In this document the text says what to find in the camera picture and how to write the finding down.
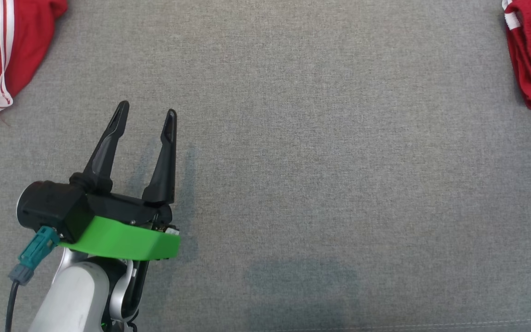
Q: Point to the red basketball jersey white trim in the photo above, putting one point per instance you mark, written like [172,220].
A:
[26,46]

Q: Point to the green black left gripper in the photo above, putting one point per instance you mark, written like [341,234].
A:
[122,240]

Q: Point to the teal left camera connector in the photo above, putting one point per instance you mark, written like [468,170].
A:
[37,249]

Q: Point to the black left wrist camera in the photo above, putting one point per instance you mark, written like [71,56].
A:
[49,207]

